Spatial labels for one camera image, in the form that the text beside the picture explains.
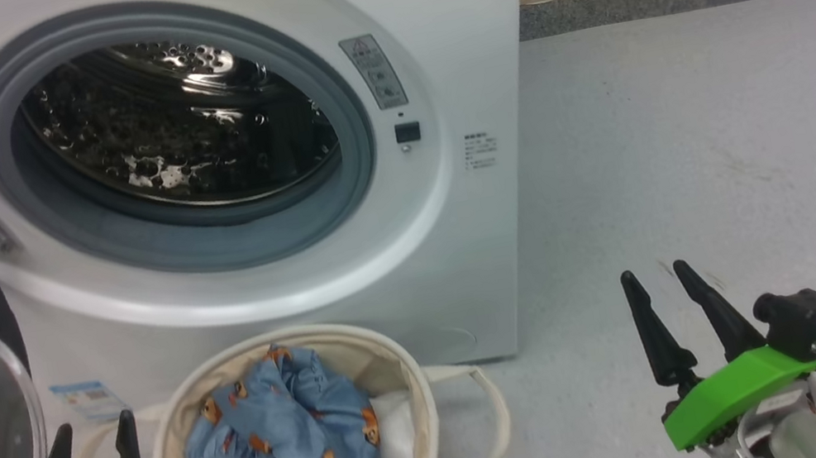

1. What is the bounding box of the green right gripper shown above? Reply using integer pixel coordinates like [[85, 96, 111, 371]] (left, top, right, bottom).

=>
[[619, 237, 816, 457]]

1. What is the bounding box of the blue bear print garment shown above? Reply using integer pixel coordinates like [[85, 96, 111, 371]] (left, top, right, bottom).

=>
[[167, 329, 386, 458]]

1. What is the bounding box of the white front-load washing machine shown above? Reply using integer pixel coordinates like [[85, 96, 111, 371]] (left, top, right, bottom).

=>
[[0, 0, 599, 449]]

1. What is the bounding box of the cream canvas laundry basket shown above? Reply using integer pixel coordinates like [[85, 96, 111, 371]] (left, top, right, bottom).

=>
[[55, 292, 518, 458]]

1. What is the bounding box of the black door latch socket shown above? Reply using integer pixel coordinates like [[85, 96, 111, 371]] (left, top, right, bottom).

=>
[[393, 120, 423, 146]]

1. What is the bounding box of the grey rubber door seal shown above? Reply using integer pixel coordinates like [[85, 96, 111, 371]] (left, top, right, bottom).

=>
[[0, 0, 394, 311]]

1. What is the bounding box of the blue energy label sticker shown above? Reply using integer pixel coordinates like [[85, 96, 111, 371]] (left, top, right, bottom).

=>
[[48, 372, 130, 432]]

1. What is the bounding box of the steel washer drum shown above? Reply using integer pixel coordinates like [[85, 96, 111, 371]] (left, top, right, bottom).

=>
[[10, 10, 349, 240]]

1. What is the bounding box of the grey warning sticker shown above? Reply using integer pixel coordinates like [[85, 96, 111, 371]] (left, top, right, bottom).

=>
[[339, 30, 410, 116]]

